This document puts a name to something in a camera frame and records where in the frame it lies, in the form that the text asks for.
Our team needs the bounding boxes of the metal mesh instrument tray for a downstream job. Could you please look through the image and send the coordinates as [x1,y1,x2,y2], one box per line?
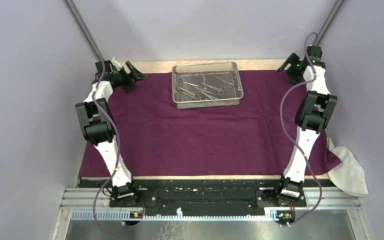
[172,61,244,109]

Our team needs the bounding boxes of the grey cable duct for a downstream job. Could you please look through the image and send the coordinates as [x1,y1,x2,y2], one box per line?
[71,208,279,222]

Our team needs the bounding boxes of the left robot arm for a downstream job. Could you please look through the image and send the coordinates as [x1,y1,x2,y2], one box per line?
[75,58,146,207]

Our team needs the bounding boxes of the surgical clamp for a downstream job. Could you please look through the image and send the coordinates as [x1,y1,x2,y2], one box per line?
[212,74,235,91]

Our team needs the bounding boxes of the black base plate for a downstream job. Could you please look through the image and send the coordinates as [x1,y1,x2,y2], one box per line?
[79,178,335,218]

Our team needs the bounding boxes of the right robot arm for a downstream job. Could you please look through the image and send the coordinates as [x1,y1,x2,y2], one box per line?
[273,45,338,206]

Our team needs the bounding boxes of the maroon wrap cloth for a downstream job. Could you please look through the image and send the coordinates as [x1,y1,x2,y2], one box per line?
[77,69,342,180]

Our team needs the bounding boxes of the white crumpled cloth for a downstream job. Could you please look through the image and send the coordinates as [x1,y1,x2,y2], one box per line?
[326,137,369,197]

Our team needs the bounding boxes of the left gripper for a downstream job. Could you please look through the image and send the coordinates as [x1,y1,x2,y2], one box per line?
[111,61,148,93]

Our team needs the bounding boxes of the surgical scissors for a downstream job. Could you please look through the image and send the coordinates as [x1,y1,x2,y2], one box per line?
[176,86,201,101]

